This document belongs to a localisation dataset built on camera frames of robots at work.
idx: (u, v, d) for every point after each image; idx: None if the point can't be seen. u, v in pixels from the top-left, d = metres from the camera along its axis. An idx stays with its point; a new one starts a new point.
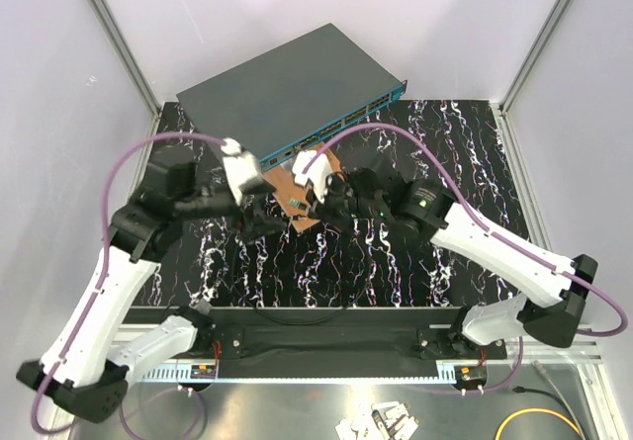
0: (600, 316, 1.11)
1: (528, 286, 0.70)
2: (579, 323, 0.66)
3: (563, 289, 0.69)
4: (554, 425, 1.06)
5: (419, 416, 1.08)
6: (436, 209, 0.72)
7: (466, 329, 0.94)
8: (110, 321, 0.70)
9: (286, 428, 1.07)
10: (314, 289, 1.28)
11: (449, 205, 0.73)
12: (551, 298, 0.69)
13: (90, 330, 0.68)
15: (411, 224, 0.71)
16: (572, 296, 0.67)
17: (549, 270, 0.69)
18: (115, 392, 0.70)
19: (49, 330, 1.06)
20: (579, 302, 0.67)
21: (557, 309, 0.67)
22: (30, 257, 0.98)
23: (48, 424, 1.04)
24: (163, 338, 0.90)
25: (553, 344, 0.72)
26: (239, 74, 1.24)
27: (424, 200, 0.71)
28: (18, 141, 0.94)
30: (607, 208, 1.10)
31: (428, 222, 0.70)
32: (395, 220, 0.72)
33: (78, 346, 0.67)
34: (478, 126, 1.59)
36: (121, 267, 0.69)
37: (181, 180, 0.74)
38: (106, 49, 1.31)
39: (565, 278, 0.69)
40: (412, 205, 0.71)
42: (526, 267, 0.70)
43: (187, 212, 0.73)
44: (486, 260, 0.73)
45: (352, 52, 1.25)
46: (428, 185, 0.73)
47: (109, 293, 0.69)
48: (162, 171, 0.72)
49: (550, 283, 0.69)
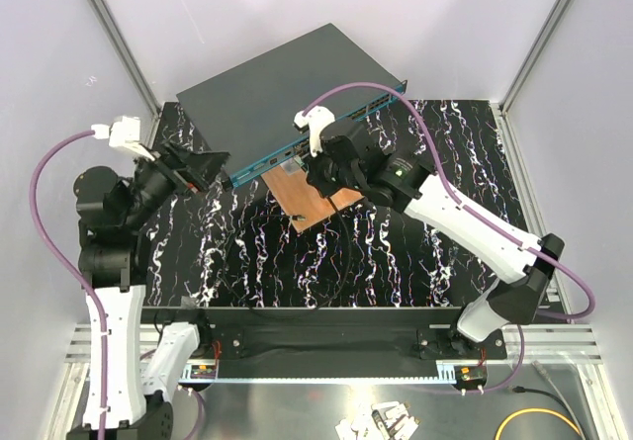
0: (601, 316, 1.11)
1: (496, 259, 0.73)
2: (540, 298, 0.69)
3: (527, 264, 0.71)
4: (555, 426, 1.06)
5: (419, 416, 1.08)
6: (413, 178, 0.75)
7: (459, 327, 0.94)
8: (131, 354, 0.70)
9: (286, 428, 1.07)
10: (314, 289, 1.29)
11: (424, 175, 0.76)
12: (515, 273, 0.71)
13: (119, 371, 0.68)
15: (388, 193, 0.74)
16: (535, 271, 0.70)
17: (515, 245, 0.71)
18: (164, 416, 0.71)
19: (49, 331, 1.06)
20: (542, 278, 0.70)
21: (520, 285, 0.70)
22: (30, 256, 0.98)
23: (47, 424, 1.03)
24: (174, 348, 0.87)
25: (514, 319, 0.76)
26: (239, 74, 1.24)
27: (402, 170, 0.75)
28: (18, 141, 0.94)
30: (606, 208, 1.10)
31: (404, 193, 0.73)
32: (370, 189, 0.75)
33: (115, 388, 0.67)
34: (478, 126, 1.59)
36: (117, 301, 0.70)
37: (120, 203, 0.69)
38: (106, 49, 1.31)
39: (530, 254, 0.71)
40: (390, 174, 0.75)
42: (494, 241, 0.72)
43: (138, 220, 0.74)
44: (456, 231, 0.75)
45: (352, 52, 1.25)
46: (406, 156, 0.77)
47: (117, 329, 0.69)
48: (99, 211, 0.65)
49: (514, 258, 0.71)
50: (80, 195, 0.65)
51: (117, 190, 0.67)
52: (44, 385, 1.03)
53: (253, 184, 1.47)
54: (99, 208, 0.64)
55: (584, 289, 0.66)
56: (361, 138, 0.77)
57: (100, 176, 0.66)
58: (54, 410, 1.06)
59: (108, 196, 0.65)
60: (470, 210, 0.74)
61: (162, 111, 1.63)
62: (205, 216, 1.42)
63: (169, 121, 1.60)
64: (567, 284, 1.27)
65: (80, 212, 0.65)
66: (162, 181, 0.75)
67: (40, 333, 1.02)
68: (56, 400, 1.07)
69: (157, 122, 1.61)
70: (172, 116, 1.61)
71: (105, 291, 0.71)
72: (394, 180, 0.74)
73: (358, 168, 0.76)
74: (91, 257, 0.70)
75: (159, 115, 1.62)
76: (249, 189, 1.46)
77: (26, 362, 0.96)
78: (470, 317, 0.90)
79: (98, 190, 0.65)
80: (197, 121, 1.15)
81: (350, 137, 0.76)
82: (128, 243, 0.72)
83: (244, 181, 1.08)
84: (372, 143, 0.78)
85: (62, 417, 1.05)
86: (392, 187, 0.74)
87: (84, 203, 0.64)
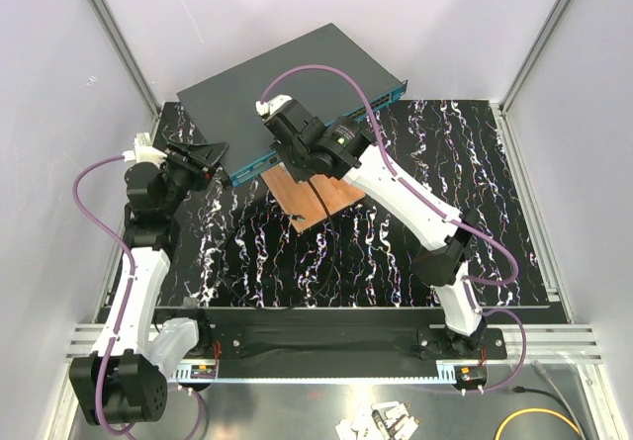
0: (601, 316, 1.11)
1: (420, 228, 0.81)
2: (453, 262, 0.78)
3: (448, 235, 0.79)
4: (554, 425, 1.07)
5: (419, 416, 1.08)
6: (354, 146, 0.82)
7: (448, 324, 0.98)
8: (147, 302, 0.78)
9: (285, 428, 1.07)
10: (314, 289, 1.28)
11: (365, 144, 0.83)
12: (437, 242, 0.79)
13: (133, 310, 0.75)
15: (327, 159, 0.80)
16: (454, 242, 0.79)
17: (440, 218, 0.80)
18: (159, 387, 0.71)
19: (50, 332, 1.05)
20: (460, 247, 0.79)
21: (441, 253, 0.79)
22: (30, 257, 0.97)
23: (48, 423, 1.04)
24: (172, 337, 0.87)
25: (432, 280, 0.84)
26: (239, 75, 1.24)
27: (343, 137, 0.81)
28: (18, 140, 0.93)
30: (606, 207, 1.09)
31: (344, 159, 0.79)
32: (313, 157, 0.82)
33: (128, 321, 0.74)
34: (478, 126, 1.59)
36: (146, 256, 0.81)
37: (158, 189, 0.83)
38: (106, 48, 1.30)
39: (452, 225, 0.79)
40: (331, 141, 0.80)
42: (421, 213, 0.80)
43: (173, 205, 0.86)
44: (389, 201, 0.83)
45: (352, 51, 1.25)
46: (349, 125, 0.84)
47: (141, 278, 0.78)
48: (143, 192, 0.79)
49: (437, 228, 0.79)
50: (131, 182, 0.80)
51: (156, 179, 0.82)
52: (44, 385, 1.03)
53: (254, 184, 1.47)
54: (144, 190, 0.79)
55: (502, 251, 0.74)
56: (297, 116, 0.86)
57: (144, 167, 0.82)
58: (55, 410, 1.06)
59: (150, 181, 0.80)
60: (404, 182, 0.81)
61: (162, 111, 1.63)
62: (205, 216, 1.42)
63: (169, 120, 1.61)
64: (568, 284, 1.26)
65: (130, 195, 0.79)
66: (183, 172, 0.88)
67: (41, 334, 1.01)
68: (56, 400, 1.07)
69: (157, 122, 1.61)
70: (172, 116, 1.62)
71: (138, 251, 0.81)
72: (335, 147, 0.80)
73: (298, 142, 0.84)
74: (134, 232, 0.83)
75: (159, 115, 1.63)
76: (249, 189, 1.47)
77: (26, 364, 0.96)
78: (445, 309, 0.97)
79: (143, 178, 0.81)
80: (197, 121, 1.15)
81: (287, 115, 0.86)
82: (161, 224, 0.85)
83: (244, 180, 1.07)
84: (309, 118, 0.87)
85: (62, 418, 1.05)
86: (331, 153, 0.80)
87: (133, 186, 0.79)
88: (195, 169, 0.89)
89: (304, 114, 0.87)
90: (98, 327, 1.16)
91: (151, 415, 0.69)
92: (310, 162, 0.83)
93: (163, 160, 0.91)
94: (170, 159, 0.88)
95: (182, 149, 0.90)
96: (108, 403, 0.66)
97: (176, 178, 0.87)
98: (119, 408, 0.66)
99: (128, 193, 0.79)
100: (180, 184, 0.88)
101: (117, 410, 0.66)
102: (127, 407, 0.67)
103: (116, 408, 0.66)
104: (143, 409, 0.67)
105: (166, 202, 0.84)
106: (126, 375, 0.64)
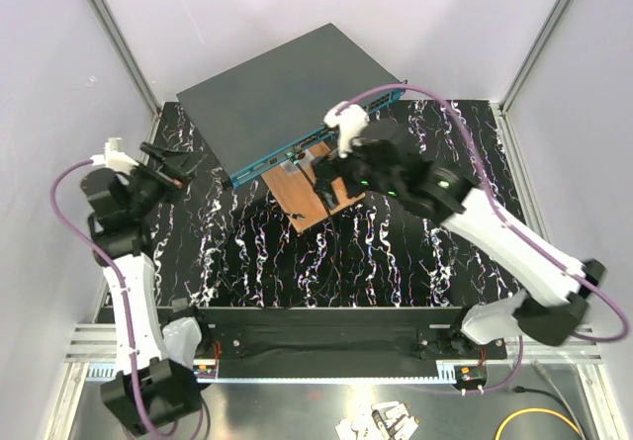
0: (602, 318, 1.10)
1: (533, 283, 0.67)
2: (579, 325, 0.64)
3: (570, 291, 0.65)
4: (554, 425, 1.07)
5: (419, 416, 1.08)
6: (457, 191, 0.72)
7: (463, 328, 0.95)
8: (150, 306, 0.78)
9: (285, 428, 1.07)
10: (314, 289, 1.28)
11: (469, 188, 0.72)
12: (556, 299, 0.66)
13: (142, 320, 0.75)
15: (427, 205, 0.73)
16: (578, 300, 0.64)
17: (559, 270, 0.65)
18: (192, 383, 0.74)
19: (49, 333, 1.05)
20: (585, 306, 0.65)
21: (561, 310, 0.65)
22: (30, 258, 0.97)
23: (47, 423, 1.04)
24: (178, 339, 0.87)
25: (546, 341, 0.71)
26: (239, 75, 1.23)
27: (446, 181, 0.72)
28: (18, 140, 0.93)
30: (606, 207, 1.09)
31: (445, 205, 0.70)
32: (409, 198, 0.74)
33: (140, 333, 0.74)
34: (478, 126, 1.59)
36: (134, 266, 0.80)
37: (121, 194, 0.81)
38: (106, 48, 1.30)
39: (574, 281, 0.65)
40: (433, 185, 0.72)
42: (536, 264, 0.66)
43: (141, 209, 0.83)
44: (495, 249, 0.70)
45: (352, 51, 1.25)
46: (450, 167, 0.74)
47: (134, 287, 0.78)
48: (105, 195, 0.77)
49: (557, 284, 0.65)
50: (89, 189, 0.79)
51: (117, 184, 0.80)
52: (44, 385, 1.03)
53: (254, 184, 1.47)
54: (105, 193, 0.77)
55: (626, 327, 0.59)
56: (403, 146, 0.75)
57: (102, 174, 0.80)
58: (54, 410, 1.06)
59: (110, 185, 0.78)
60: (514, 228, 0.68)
61: (162, 111, 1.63)
62: (205, 216, 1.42)
63: (169, 120, 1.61)
64: None
65: (91, 201, 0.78)
66: (152, 180, 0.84)
67: (41, 334, 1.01)
68: (56, 400, 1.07)
69: (157, 122, 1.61)
70: (172, 116, 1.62)
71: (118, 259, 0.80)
72: (437, 191, 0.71)
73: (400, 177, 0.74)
74: (105, 241, 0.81)
75: (159, 115, 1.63)
76: (249, 189, 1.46)
77: (25, 364, 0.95)
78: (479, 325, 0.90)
79: (102, 182, 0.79)
80: (197, 121, 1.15)
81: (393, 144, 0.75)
82: (132, 228, 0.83)
83: (244, 181, 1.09)
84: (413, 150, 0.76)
85: (62, 418, 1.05)
86: (433, 198, 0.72)
87: (92, 192, 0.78)
88: (165, 179, 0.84)
89: (407, 144, 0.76)
90: (98, 326, 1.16)
91: (194, 406, 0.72)
92: (406, 202, 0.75)
93: (134, 167, 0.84)
94: (140, 168, 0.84)
95: (156, 154, 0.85)
96: (152, 409, 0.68)
97: (141, 186, 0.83)
98: (163, 410, 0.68)
99: (88, 200, 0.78)
100: (147, 192, 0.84)
101: (162, 412, 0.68)
102: (170, 408, 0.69)
103: (161, 411, 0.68)
104: (187, 403, 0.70)
105: (133, 206, 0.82)
106: (165, 375, 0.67)
